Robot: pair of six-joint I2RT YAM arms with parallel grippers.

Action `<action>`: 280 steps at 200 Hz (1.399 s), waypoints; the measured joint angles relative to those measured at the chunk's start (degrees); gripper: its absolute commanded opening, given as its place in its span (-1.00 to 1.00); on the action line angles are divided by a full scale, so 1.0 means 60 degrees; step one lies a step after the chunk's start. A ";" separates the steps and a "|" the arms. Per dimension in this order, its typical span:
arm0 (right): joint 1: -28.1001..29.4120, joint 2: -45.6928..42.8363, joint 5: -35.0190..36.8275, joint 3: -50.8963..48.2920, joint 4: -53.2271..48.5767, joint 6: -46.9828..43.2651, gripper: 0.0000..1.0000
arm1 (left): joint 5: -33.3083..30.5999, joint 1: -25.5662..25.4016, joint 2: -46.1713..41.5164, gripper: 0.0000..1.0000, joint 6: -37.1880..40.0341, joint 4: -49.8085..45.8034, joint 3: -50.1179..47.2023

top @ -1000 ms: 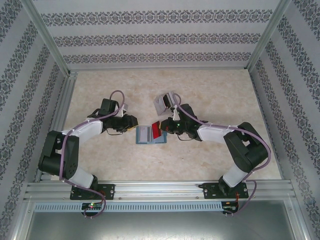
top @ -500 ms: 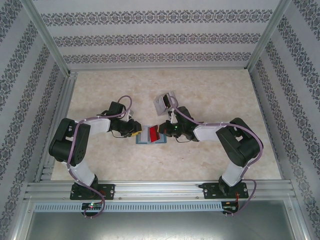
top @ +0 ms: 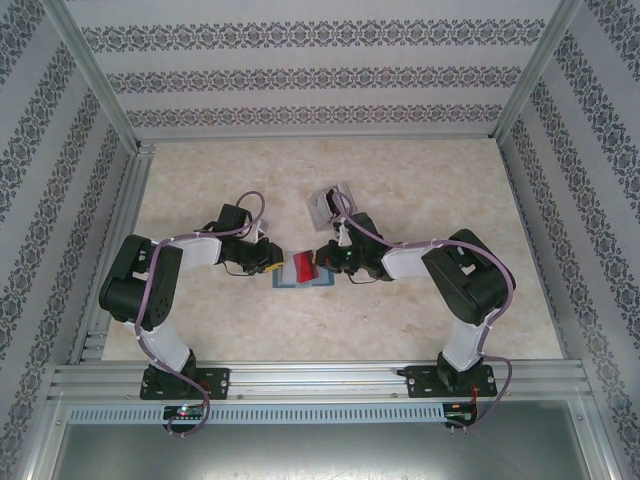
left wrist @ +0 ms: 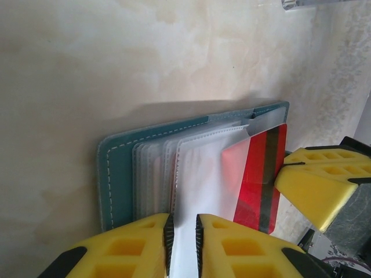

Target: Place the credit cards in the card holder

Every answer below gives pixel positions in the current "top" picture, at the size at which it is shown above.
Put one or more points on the teal blue card holder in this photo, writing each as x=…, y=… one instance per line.
x=300, y=282

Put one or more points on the red VIP card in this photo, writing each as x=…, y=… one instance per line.
x=305, y=262

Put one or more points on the clear acrylic card stand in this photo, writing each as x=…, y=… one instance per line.
x=317, y=210

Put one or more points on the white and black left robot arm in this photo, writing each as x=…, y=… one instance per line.
x=167, y=345

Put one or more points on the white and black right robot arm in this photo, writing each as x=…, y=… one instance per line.
x=462, y=345

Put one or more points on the black card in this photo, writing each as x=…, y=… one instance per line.
x=331, y=204

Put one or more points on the white printed card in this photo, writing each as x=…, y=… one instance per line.
x=318, y=207

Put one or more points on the thin aluminium cross beam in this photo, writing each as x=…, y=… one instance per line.
x=320, y=136

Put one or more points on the circuit board with green light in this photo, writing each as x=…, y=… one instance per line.
x=185, y=411

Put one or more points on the small dark circuit board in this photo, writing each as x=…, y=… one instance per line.
x=460, y=415

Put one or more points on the grey metal sheet panel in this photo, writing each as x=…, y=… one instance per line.
x=320, y=455

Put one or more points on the long aluminium mounting rail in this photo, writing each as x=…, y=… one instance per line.
x=320, y=380

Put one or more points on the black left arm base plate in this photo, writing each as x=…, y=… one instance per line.
x=220, y=382

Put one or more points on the aluminium side rail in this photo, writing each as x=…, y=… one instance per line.
x=135, y=180

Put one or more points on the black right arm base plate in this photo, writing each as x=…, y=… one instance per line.
x=420, y=382

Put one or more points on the aluminium frame post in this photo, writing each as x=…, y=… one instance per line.
x=102, y=85
x=531, y=75
x=50, y=435
x=600, y=435

